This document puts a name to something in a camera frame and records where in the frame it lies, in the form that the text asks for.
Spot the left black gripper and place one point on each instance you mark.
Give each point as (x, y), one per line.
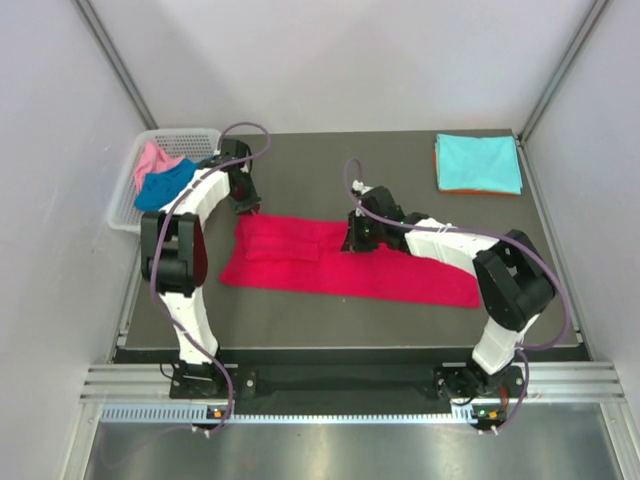
(251, 202)

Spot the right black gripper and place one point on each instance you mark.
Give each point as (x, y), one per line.
(354, 243)

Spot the red t shirt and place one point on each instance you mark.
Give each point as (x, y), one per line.
(303, 255)

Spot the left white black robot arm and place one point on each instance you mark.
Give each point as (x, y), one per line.
(176, 204)

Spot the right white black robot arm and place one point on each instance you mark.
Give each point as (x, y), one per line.
(514, 288)

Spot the white perforated plastic basket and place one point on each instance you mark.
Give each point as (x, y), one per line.
(193, 143)

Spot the pink t shirt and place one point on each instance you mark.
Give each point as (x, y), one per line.
(153, 159)

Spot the folded orange t shirt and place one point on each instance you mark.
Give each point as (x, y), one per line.
(470, 192)

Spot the folded light blue t shirt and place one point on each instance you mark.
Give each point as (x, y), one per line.
(466, 164)

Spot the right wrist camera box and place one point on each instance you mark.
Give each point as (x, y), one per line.
(359, 188)

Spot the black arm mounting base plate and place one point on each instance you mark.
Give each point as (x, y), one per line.
(431, 383)

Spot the left aluminium frame post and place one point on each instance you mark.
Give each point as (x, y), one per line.
(108, 48)

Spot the aluminium frame post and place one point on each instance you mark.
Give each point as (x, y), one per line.
(108, 48)
(587, 26)

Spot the white slotted cable duct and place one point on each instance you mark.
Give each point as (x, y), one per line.
(203, 414)

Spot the right aluminium frame post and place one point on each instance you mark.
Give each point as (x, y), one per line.
(587, 26)

